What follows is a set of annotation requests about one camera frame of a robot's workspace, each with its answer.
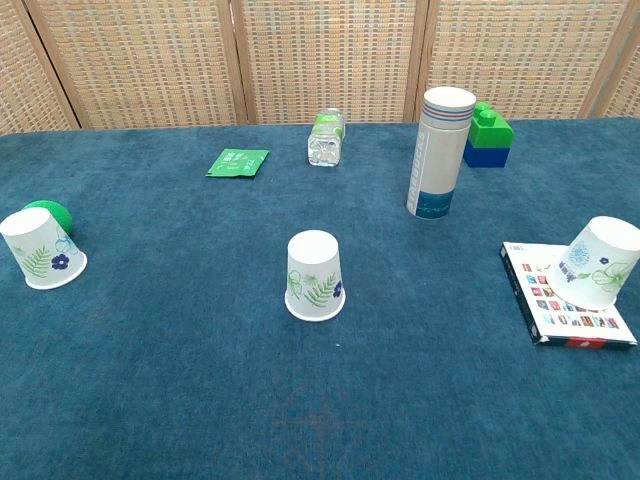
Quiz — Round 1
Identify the white floral paper cup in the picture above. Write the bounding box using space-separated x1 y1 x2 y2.
0 206 89 291
547 215 640 311
284 229 347 323

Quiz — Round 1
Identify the blue carpet table cover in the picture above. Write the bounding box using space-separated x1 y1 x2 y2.
0 117 640 480

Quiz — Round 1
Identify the green toy brick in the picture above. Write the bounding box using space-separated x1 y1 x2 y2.
467 101 515 150

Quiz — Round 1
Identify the white cylindrical tumbler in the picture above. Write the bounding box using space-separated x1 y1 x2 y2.
405 86 477 221

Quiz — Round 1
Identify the woven bamboo folding screen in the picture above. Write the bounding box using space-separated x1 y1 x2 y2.
0 0 640 136

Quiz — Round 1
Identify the green card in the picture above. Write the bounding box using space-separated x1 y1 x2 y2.
204 148 270 179

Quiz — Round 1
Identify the white picture booklet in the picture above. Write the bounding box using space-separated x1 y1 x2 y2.
501 241 639 350

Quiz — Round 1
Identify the clear plastic water bottle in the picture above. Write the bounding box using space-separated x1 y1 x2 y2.
306 108 347 168

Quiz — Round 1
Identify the green foam ball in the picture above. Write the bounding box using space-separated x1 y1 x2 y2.
22 199 75 236

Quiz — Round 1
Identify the blue toy brick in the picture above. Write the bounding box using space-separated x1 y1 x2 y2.
462 139 512 169

